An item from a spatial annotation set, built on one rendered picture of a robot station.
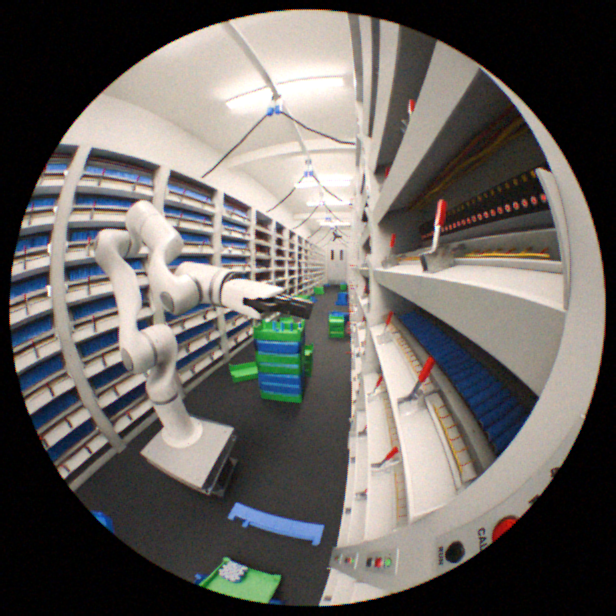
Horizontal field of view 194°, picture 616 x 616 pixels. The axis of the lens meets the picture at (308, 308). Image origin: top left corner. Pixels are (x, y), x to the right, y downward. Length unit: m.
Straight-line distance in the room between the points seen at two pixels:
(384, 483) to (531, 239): 0.44
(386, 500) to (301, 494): 0.60
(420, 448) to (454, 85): 0.36
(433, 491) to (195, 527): 0.93
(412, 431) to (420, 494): 0.10
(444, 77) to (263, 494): 1.16
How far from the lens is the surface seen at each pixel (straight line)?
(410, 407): 0.29
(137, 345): 0.58
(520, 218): 0.32
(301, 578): 0.93
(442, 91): 0.22
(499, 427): 0.26
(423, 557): 0.20
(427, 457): 0.25
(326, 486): 0.99
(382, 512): 0.42
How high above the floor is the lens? 0.91
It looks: 13 degrees down
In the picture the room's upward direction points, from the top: straight up
